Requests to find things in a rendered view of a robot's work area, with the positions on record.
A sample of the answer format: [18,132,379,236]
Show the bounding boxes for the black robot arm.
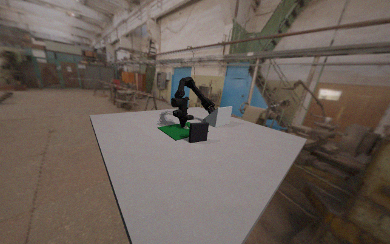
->
[171,76,215,117]

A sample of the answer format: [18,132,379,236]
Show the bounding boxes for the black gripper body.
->
[178,106,194,120]

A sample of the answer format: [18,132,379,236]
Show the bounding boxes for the green circuit board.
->
[158,122,190,141]

